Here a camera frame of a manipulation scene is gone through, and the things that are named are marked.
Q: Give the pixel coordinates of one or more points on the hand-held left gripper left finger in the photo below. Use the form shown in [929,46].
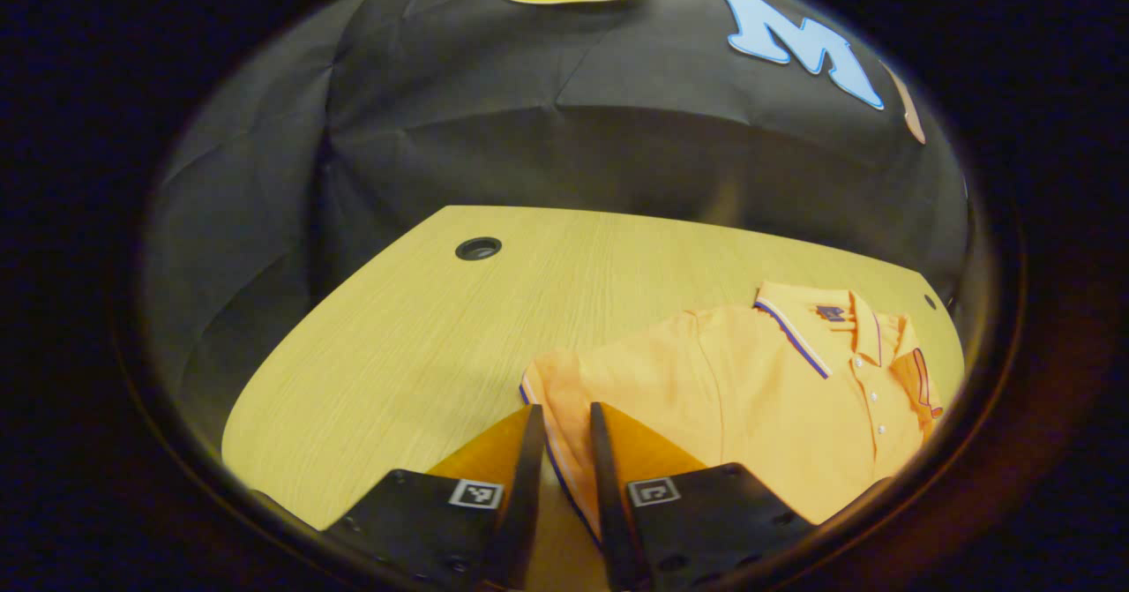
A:
[527,486]

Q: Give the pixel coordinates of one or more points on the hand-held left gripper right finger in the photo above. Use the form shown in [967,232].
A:
[607,486]

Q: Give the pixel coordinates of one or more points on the orange T-shirt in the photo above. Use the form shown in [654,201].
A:
[750,398]

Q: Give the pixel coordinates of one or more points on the black backdrop cloth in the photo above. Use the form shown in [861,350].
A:
[529,133]

